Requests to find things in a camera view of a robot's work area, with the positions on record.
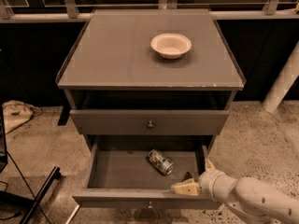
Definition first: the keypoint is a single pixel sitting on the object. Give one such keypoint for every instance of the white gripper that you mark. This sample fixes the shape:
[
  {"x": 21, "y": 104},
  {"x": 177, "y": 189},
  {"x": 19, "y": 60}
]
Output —
[{"x": 207, "y": 179}]

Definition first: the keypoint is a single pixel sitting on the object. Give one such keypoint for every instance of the green 7up can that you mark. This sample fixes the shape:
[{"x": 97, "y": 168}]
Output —
[{"x": 160, "y": 162}]

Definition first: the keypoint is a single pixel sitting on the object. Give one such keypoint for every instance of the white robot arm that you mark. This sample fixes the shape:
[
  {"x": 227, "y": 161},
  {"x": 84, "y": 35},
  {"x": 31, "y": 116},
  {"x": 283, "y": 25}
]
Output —
[{"x": 250, "y": 199}]

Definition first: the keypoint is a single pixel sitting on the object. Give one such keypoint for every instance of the round upper drawer knob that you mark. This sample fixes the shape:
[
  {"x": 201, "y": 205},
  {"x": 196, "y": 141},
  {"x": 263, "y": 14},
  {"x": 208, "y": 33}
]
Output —
[{"x": 150, "y": 125}]

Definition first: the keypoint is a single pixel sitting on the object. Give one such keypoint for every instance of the grey open middle drawer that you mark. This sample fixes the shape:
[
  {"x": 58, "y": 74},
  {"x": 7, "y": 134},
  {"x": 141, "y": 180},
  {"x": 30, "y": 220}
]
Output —
[{"x": 120, "y": 175}]

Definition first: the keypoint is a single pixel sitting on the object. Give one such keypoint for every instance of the grey upper drawer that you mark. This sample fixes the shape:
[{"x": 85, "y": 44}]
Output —
[{"x": 134, "y": 122}]

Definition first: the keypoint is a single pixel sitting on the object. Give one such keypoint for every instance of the grey drawer cabinet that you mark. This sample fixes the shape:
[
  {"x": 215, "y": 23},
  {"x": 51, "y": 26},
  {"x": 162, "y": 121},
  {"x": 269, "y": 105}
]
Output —
[{"x": 113, "y": 67}]

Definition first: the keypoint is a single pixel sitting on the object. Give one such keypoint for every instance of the white paper bowl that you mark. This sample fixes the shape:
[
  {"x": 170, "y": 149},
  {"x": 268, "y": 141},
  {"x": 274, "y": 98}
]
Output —
[{"x": 171, "y": 46}]

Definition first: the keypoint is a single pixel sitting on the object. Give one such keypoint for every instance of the black stand leg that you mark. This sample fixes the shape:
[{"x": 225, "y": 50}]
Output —
[{"x": 30, "y": 205}]

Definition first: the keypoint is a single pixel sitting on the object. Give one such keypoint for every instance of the beige cloth bag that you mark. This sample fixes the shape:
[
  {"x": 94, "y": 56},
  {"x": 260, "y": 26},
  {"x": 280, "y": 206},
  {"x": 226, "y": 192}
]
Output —
[{"x": 16, "y": 113}]

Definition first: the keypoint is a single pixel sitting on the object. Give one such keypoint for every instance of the metal window railing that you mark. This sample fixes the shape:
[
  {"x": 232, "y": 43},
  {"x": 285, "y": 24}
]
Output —
[{"x": 81, "y": 10}]

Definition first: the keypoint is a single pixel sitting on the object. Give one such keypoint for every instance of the white diagonal post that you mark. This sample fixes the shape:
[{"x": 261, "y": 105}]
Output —
[{"x": 288, "y": 74}]

